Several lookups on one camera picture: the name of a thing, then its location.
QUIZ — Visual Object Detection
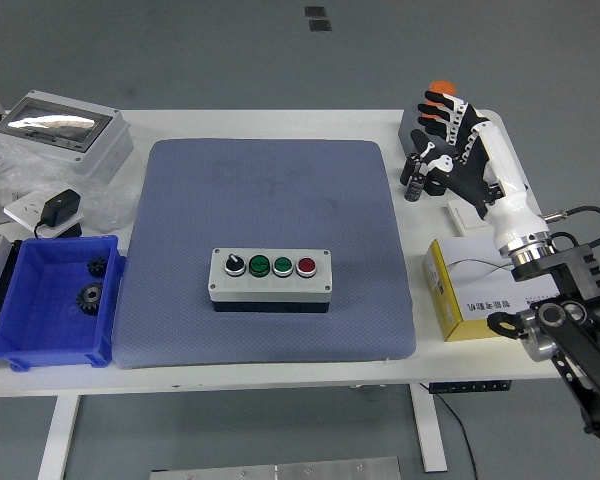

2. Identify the grey four-button control box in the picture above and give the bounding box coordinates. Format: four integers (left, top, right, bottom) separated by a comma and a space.
207, 247, 334, 315

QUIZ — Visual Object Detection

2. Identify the grey-blue table mat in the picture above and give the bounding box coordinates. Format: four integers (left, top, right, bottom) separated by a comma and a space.
112, 138, 417, 370

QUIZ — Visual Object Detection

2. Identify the large black gear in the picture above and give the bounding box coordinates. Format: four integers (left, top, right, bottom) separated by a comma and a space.
75, 281, 105, 317

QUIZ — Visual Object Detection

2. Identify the thin black floor cable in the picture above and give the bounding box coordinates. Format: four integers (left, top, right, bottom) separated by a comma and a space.
419, 383, 479, 480

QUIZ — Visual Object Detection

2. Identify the grey block base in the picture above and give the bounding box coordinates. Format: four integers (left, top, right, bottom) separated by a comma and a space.
397, 105, 431, 157

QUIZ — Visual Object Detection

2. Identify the clear plastic bag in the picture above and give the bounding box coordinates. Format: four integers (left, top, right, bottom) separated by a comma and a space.
0, 144, 136, 234

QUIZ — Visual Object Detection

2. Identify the black control panel under table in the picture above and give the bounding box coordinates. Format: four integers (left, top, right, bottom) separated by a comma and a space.
428, 380, 512, 395

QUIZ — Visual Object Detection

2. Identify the yellow and white cardboard box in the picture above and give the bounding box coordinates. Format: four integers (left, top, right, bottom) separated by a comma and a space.
422, 237, 564, 344

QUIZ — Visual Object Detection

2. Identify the dark cylindrical capacitor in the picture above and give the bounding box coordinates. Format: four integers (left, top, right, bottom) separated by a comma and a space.
399, 152, 424, 187
404, 172, 428, 203

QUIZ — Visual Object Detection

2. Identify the white table leg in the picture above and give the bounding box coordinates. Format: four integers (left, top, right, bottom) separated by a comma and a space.
37, 394, 81, 480
409, 384, 449, 474

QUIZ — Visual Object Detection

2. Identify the white wall switch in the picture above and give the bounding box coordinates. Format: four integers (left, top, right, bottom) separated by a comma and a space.
447, 199, 496, 237

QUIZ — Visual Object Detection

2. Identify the grey enclosure with clear window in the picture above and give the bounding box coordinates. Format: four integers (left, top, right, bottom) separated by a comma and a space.
0, 89, 135, 185

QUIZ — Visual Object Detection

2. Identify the white socket plate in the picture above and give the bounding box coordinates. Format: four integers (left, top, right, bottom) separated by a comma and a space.
3, 192, 85, 239

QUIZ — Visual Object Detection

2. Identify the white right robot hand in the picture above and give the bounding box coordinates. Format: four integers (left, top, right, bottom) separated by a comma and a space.
409, 89, 551, 255

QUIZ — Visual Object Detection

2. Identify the blue plastic bin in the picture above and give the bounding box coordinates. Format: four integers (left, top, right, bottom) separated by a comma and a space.
0, 234, 127, 372

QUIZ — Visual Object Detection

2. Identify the black power adapter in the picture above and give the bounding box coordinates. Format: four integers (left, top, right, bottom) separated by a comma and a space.
33, 188, 84, 239

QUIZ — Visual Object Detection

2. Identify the orange cylinder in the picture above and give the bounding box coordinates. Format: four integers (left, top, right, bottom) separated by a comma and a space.
428, 80, 456, 121

